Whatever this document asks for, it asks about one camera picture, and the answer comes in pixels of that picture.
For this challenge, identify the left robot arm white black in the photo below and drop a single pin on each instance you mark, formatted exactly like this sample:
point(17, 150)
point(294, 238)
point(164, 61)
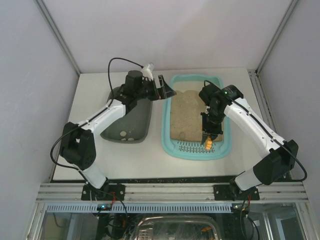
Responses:
point(78, 143)

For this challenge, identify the aluminium right side rail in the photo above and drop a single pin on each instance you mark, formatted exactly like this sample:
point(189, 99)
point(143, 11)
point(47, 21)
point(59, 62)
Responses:
point(262, 99)

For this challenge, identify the aluminium rail frame front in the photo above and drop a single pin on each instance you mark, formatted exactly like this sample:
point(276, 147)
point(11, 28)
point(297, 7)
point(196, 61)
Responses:
point(279, 192)

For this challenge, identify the metal basket below table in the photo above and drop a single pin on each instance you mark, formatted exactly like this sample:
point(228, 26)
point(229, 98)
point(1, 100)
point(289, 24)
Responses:
point(177, 227)

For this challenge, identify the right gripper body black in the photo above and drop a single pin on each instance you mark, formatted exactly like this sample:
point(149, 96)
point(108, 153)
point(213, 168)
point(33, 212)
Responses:
point(210, 132)

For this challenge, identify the blue slotted cable duct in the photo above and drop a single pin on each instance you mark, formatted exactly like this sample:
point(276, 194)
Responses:
point(136, 208)

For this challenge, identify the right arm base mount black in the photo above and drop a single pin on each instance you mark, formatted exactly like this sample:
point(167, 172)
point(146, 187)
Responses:
point(231, 192)

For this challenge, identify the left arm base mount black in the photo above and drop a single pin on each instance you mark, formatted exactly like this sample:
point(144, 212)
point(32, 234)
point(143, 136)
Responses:
point(107, 192)

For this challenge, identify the orange litter scoop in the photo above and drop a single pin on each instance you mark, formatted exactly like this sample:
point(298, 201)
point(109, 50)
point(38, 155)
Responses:
point(208, 143)

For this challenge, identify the grey plastic bin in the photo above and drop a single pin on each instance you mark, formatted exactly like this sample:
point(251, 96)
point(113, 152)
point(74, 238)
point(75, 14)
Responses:
point(136, 124)

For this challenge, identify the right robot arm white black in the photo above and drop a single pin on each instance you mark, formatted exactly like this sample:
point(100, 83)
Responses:
point(278, 156)

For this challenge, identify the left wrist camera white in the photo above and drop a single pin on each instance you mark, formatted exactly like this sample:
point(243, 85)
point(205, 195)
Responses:
point(148, 69)

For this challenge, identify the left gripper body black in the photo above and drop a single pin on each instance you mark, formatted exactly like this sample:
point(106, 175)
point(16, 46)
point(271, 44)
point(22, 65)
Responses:
point(160, 87)

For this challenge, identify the teal litter box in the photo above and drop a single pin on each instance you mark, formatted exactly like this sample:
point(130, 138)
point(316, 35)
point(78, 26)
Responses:
point(181, 129)

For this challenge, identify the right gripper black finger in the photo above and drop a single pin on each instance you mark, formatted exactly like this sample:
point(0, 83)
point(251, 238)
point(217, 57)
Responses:
point(213, 136)
point(204, 137)

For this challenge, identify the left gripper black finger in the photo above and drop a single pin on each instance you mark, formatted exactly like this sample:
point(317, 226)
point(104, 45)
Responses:
point(157, 87)
point(165, 91)

